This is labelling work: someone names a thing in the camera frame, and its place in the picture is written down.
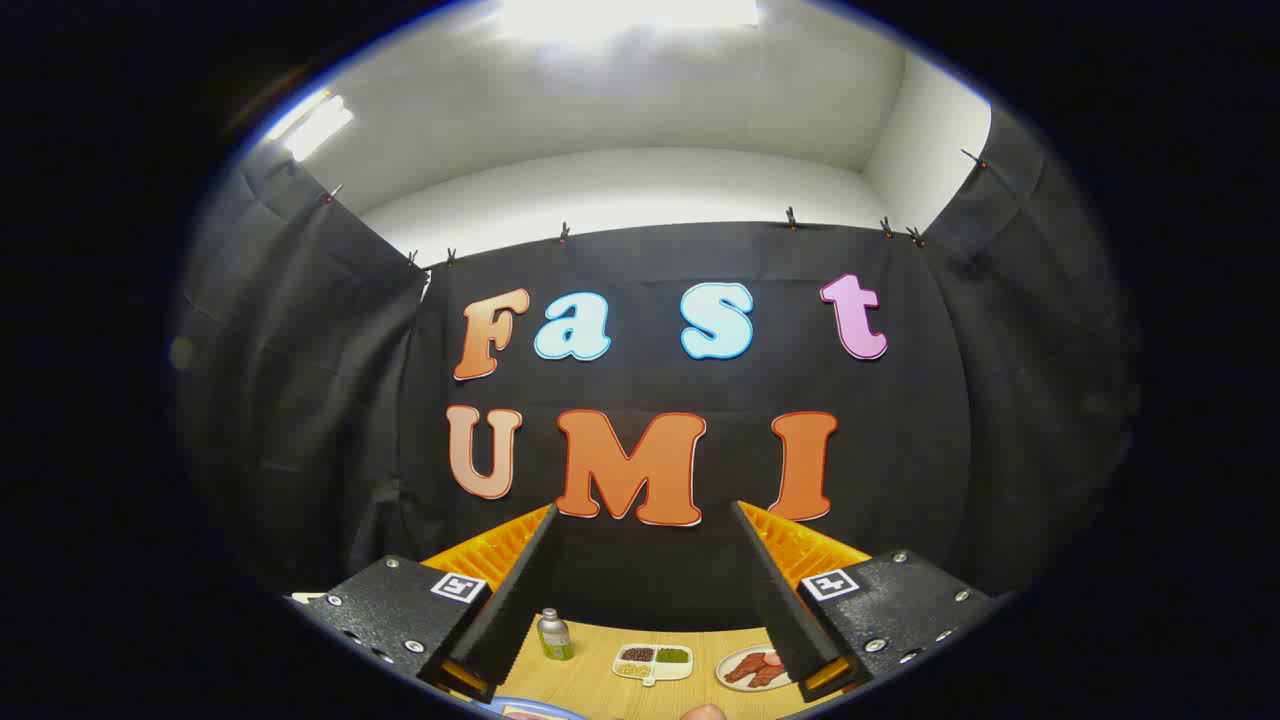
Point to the ceiling light panel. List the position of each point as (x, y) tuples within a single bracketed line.
[(318, 125)]

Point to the pile of red beans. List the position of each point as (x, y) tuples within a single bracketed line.
[(637, 654)]

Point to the pile of soybeans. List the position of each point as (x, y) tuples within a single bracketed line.
[(632, 669)]

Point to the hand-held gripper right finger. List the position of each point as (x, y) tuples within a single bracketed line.
[(780, 610)]

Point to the pile of green beans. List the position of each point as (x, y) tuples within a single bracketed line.
[(672, 655)]

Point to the silver bottle with green label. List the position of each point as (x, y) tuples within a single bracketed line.
[(555, 638)]

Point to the row of black cloth clips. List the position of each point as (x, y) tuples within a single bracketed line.
[(792, 218)]

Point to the brown meat slice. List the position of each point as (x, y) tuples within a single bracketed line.
[(768, 675), (742, 670)]

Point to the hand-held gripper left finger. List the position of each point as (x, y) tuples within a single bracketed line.
[(510, 610)]

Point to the white divided dish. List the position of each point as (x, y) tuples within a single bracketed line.
[(672, 673)]

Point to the white oval plate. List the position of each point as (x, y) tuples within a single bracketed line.
[(745, 651)]

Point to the blue round plate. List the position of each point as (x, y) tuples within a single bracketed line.
[(505, 705)]

